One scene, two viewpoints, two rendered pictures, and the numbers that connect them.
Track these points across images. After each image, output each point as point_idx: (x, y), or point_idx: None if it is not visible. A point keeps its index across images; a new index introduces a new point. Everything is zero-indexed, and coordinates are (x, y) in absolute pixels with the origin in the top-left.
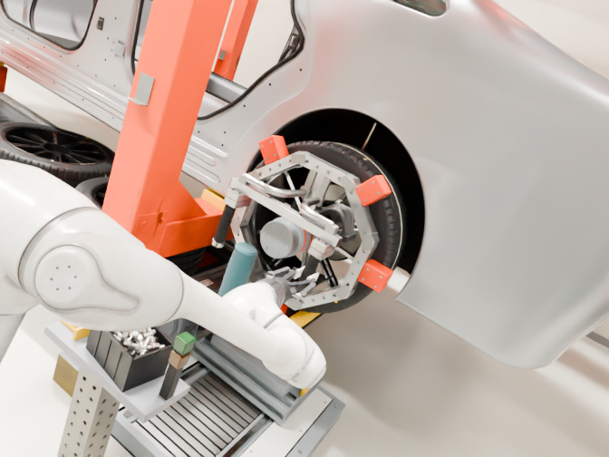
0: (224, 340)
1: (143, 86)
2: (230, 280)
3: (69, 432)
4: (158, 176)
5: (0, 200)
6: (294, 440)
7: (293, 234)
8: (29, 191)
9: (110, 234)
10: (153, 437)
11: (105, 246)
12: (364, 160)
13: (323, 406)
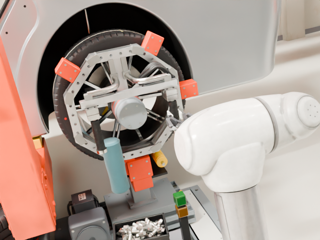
0: (121, 218)
1: None
2: (118, 168)
3: None
4: (31, 145)
5: (243, 120)
6: (209, 219)
7: (140, 103)
8: (242, 108)
9: (281, 94)
10: None
11: (299, 92)
12: (123, 31)
13: (192, 196)
